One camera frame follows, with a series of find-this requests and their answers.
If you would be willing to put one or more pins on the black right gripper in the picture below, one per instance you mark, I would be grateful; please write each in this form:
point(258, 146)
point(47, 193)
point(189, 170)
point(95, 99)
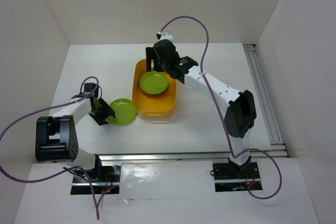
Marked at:
point(149, 56)

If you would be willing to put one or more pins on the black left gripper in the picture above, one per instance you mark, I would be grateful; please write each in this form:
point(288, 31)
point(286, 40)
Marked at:
point(107, 112)

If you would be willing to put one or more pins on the green plate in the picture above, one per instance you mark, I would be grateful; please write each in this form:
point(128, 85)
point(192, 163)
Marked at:
point(154, 82)
point(124, 111)

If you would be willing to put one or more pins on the black plate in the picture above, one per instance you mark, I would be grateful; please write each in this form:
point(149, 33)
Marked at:
point(155, 94)

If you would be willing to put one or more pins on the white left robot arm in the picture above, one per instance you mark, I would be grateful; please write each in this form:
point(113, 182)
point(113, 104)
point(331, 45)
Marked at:
point(56, 136)

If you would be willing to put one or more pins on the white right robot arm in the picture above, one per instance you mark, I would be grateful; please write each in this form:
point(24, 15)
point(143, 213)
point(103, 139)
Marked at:
point(236, 108)

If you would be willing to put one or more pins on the yellow plastic bin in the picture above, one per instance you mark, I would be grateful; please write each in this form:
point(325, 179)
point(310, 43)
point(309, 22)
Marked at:
point(152, 106)

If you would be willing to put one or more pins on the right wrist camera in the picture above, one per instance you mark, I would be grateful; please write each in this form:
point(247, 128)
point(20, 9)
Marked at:
point(162, 35)

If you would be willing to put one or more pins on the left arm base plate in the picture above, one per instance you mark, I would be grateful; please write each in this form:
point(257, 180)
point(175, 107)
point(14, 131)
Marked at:
point(108, 182)

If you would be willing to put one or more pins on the aluminium rail front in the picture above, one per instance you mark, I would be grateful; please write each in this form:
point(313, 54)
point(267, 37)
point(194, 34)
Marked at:
point(163, 157)

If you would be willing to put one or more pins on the aluminium rail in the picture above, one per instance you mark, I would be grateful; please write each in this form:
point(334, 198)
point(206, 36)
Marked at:
point(278, 148)
point(163, 157)

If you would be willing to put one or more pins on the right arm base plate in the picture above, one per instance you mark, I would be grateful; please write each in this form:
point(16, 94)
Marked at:
point(226, 181)

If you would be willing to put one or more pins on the aluminium rail right side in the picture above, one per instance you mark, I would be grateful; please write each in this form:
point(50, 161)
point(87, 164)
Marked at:
point(278, 148)

